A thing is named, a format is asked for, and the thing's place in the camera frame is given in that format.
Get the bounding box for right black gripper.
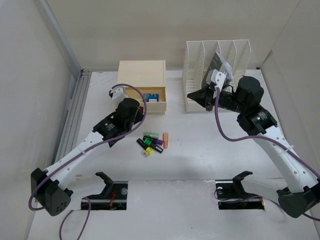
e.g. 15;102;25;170
187;84;247;114

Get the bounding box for blue labelled tape roll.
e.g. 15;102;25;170
143;93;160;103

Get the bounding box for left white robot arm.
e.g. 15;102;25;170
28;97;147;217

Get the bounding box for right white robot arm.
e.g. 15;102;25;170
187;76;320;218

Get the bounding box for mint green highlighter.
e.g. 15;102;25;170
143;132;160;139

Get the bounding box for dark grey booklet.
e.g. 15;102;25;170
202;52;234;85

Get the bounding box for green capped black highlighter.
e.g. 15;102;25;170
136;138;151;151

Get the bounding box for cream drawer cabinet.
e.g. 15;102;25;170
117;60;166;88

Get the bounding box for purple capped black highlighter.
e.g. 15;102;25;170
143;136;163;146

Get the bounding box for black marker pen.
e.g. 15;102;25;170
149;144;164;154

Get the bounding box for white mesh file organizer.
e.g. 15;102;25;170
182;39;251;113

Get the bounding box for orange highlighter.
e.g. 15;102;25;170
162;132;169;149

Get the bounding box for yellow highlighter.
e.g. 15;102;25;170
141;147;154;158

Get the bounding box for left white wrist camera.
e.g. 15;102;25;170
109;86;128;102

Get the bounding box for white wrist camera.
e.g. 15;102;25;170
205;69;226;90
109;86;128;102

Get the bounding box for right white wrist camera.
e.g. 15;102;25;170
205;69;226;90

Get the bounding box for aluminium rail frame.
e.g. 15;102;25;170
51;69;92;163

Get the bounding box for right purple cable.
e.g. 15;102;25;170
213;86;320;222

